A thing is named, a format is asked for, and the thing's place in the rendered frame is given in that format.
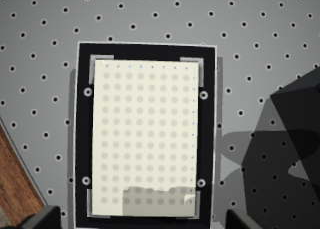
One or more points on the grey flat base plate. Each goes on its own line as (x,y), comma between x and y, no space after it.
(262,46)

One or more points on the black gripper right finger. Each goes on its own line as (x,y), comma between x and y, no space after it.
(238,219)

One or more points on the black rectangular frame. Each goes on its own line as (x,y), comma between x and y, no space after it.
(87,53)

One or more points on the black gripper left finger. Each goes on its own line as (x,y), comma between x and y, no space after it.
(49,217)

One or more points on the cream rectangular well plate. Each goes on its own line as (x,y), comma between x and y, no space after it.
(144,138)

